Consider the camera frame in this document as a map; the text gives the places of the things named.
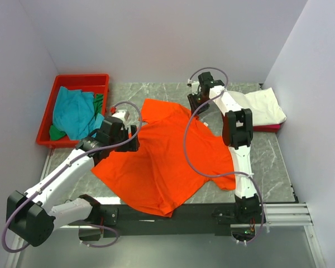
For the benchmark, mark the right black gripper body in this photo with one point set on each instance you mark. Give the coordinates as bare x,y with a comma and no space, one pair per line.
196,100

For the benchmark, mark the aluminium rail frame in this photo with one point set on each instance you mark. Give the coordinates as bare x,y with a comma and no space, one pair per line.
287,215

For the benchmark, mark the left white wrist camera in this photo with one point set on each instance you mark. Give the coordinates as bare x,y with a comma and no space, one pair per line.
121,114

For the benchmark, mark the green t shirt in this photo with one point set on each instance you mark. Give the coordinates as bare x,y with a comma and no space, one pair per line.
99,104

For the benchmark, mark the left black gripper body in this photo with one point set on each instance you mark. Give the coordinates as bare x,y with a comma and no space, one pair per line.
123,135

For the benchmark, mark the blue t shirt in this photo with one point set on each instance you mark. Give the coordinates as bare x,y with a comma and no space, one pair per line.
75,114

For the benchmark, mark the black mounting base bar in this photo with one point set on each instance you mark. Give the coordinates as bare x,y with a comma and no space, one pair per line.
187,219

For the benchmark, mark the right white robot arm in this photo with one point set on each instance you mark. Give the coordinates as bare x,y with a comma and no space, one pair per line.
237,135

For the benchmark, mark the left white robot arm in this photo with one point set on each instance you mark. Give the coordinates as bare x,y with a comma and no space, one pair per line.
33,215

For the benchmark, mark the red plastic bin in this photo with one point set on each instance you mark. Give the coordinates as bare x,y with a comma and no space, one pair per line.
95,83

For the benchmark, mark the folded white t shirt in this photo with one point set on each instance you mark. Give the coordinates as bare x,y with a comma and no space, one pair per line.
264,106

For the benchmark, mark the orange t shirt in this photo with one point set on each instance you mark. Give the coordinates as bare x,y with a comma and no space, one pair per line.
157,178

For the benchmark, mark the folded red t shirt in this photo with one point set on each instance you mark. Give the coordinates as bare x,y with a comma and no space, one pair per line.
267,128

